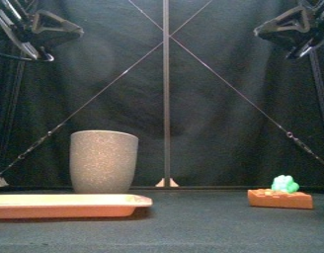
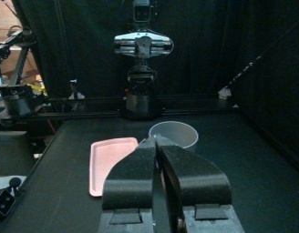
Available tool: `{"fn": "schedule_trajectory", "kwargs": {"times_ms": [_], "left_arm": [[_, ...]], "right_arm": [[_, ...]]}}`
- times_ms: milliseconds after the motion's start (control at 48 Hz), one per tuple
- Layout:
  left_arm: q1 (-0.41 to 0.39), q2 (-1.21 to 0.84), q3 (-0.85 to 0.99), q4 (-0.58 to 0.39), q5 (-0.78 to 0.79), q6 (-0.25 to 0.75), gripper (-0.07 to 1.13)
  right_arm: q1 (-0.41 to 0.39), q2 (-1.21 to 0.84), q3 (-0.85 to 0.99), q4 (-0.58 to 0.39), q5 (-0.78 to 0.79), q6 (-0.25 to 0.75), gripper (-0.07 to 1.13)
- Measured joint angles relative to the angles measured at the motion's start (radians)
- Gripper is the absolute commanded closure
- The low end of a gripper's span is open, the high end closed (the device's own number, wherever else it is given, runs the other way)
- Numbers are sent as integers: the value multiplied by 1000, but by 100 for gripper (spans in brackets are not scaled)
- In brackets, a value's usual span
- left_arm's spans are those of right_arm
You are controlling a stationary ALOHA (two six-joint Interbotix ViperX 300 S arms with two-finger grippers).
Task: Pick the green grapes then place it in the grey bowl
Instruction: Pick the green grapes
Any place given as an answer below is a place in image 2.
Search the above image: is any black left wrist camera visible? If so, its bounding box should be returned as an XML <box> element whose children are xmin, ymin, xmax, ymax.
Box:
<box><xmin>131</xmin><ymin>0</ymin><xmax>155</xmax><ymax>24</ymax></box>

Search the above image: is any black aluminium frame rail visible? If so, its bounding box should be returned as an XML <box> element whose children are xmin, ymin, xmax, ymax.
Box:
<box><xmin>18</xmin><ymin>96</ymin><xmax>241</xmax><ymax>122</ymax></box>

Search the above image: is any black camera on stand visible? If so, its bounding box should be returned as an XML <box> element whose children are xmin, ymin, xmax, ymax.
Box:
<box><xmin>0</xmin><ymin>177</ymin><xmax>23</xmax><ymax>224</ymax></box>

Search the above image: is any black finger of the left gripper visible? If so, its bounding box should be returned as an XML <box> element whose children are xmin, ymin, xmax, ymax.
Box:
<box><xmin>143</xmin><ymin>35</ymin><xmax>155</xmax><ymax>59</ymax></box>
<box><xmin>134</xmin><ymin>35</ymin><xmax>145</xmax><ymax>59</ymax></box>

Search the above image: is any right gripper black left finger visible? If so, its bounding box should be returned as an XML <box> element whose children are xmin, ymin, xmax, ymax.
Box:
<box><xmin>102</xmin><ymin>136</ymin><xmax>158</xmax><ymax>226</ymax></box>

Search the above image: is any white cable tie clip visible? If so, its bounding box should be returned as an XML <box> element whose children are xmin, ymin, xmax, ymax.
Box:
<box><xmin>218</xmin><ymin>86</ymin><xmax>234</xmax><ymax>100</ymax></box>

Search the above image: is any white striped cable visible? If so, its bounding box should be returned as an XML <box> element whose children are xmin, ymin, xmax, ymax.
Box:
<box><xmin>226</xmin><ymin>54</ymin><xmax>265</xmax><ymax>89</ymax></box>

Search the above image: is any pink rectangular plastic tray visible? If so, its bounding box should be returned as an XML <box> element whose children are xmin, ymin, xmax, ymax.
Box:
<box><xmin>89</xmin><ymin>137</ymin><xmax>141</xmax><ymax>198</ymax></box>

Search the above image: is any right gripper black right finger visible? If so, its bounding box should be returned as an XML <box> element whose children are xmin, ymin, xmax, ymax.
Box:
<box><xmin>155</xmin><ymin>134</ymin><xmax>234</xmax><ymax>221</ymax></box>

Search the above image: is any black cloth curtain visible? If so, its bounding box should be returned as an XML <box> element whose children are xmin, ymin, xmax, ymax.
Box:
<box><xmin>11</xmin><ymin>0</ymin><xmax>299</xmax><ymax>171</ymax></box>

